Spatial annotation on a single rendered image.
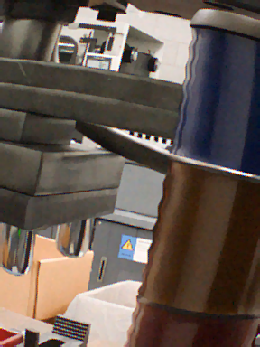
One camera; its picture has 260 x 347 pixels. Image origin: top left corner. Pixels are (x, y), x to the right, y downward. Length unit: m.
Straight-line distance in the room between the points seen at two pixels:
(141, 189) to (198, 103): 4.86
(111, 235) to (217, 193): 4.91
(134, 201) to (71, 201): 4.59
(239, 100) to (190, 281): 0.04
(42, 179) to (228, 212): 0.23
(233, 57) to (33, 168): 0.22
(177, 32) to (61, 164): 6.68
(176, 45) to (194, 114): 6.89
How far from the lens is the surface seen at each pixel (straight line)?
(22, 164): 0.44
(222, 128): 0.23
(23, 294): 2.81
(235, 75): 0.23
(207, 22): 0.24
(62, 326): 0.80
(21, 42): 0.51
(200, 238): 0.23
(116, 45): 5.19
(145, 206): 5.09
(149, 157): 0.59
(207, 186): 0.23
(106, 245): 5.14
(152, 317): 0.24
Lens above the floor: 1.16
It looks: 3 degrees down
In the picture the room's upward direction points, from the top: 12 degrees clockwise
